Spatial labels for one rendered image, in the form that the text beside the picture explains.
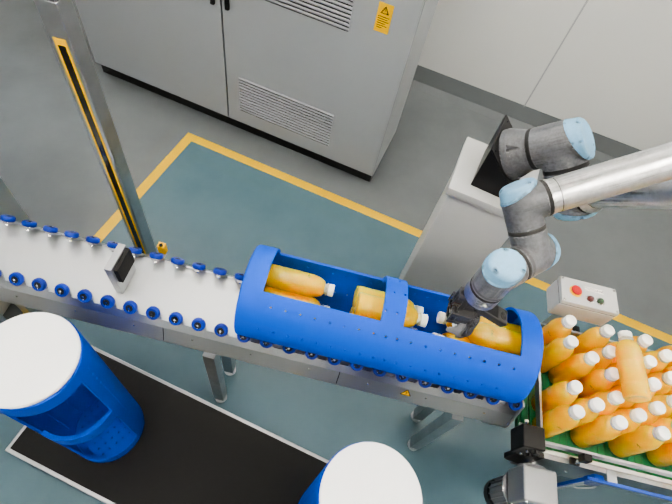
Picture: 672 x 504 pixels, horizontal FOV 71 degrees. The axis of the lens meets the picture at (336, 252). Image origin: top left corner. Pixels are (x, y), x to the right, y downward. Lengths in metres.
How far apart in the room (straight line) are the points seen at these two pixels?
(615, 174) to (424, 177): 2.27
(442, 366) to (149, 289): 0.98
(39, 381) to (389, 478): 0.99
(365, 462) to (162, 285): 0.87
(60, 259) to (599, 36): 3.41
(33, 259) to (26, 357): 0.42
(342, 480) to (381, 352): 0.35
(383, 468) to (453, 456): 1.22
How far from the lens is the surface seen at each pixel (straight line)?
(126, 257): 1.61
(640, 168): 1.29
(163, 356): 2.60
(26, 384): 1.56
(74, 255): 1.84
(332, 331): 1.33
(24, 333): 1.62
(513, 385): 1.47
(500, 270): 1.14
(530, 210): 1.20
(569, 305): 1.80
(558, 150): 1.78
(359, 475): 1.40
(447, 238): 2.08
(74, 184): 3.32
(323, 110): 2.98
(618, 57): 3.91
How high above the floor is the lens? 2.40
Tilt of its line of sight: 57 degrees down
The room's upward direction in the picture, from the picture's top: 15 degrees clockwise
